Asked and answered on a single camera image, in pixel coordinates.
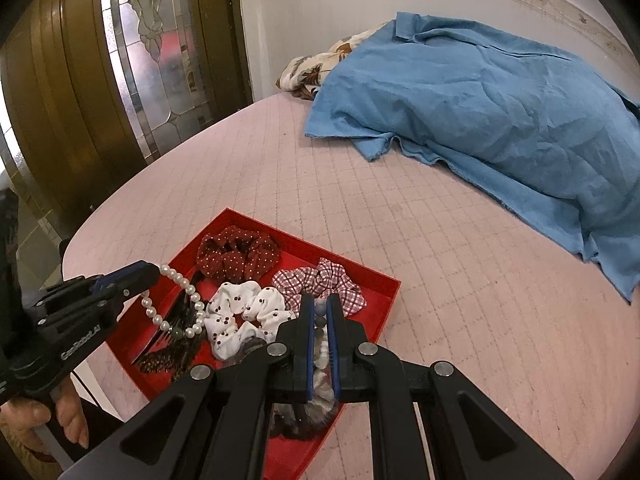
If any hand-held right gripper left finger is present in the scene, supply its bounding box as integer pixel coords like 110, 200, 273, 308
59, 293, 316, 480

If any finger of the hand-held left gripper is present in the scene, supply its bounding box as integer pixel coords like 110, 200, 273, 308
92, 260, 162, 292
102, 286, 152, 313

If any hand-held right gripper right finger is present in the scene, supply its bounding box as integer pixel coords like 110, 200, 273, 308
326, 293, 574, 480

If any white pearl bracelet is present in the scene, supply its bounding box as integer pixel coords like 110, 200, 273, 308
141, 264, 207, 339

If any grey bead bracelet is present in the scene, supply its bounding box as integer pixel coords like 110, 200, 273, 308
312, 297, 332, 363

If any red tray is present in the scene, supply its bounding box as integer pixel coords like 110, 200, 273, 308
105, 207, 402, 480

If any white cherry print scrunchie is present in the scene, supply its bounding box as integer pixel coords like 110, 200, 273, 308
205, 281, 297, 361

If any person's left hand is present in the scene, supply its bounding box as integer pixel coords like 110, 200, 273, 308
0, 385, 92, 461

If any grey fur scrunchie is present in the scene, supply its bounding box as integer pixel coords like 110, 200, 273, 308
235, 337, 342, 442

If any dark hair comb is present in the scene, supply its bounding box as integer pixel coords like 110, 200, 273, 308
132, 270, 210, 376

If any red plaid scrunchie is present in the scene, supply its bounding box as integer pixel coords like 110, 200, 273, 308
272, 257, 366, 318

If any dark red polka dot scrunchie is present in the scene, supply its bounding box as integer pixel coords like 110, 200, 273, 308
196, 226, 280, 283

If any pink quilted table cover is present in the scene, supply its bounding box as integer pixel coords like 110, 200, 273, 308
62, 92, 640, 480

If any wooden door with leaded glass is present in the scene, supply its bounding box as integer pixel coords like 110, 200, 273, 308
0, 0, 253, 241

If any floral cloth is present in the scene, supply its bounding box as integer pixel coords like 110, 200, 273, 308
276, 30, 386, 101

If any blue cloth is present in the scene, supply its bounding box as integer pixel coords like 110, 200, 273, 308
304, 11, 640, 306

